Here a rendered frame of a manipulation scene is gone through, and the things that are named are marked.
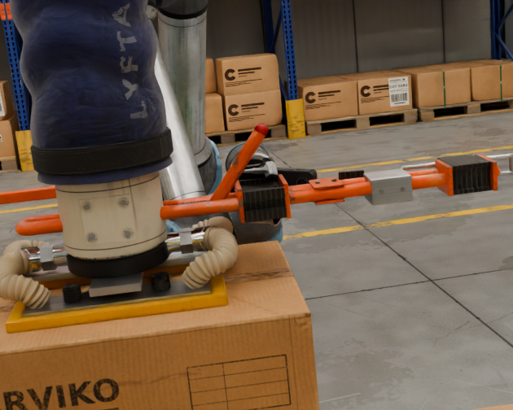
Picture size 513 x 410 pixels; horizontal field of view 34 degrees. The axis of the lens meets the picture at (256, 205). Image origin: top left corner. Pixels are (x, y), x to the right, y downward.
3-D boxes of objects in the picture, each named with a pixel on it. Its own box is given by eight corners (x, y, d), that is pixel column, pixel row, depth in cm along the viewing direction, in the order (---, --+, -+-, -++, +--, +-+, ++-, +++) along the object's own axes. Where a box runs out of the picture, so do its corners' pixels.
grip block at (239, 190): (241, 225, 137) (237, 190, 136) (236, 211, 147) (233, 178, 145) (291, 219, 138) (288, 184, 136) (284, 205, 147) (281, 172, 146)
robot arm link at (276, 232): (226, 250, 179) (215, 194, 176) (276, 237, 182) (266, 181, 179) (240, 261, 170) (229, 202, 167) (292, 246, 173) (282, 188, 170)
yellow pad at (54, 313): (6, 335, 128) (0, 304, 127) (17, 311, 137) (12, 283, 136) (228, 307, 130) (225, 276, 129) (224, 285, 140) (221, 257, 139)
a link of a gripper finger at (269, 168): (243, 178, 139) (241, 185, 149) (278, 174, 140) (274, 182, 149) (241, 159, 140) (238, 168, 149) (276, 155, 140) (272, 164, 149)
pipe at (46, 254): (4, 308, 129) (-3, 272, 127) (31, 260, 153) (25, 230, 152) (225, 281, 131) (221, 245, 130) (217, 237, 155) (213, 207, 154)
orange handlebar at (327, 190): (-53, 251, 135) (-57, 229, 135) (-13, 207, 165) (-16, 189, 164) (506, 184, 142) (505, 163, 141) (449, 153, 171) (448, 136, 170)
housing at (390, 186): (372, 207, 140) (370, 180, 139) (363, 197, 147) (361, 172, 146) (414, 201, 141) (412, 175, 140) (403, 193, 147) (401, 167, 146)
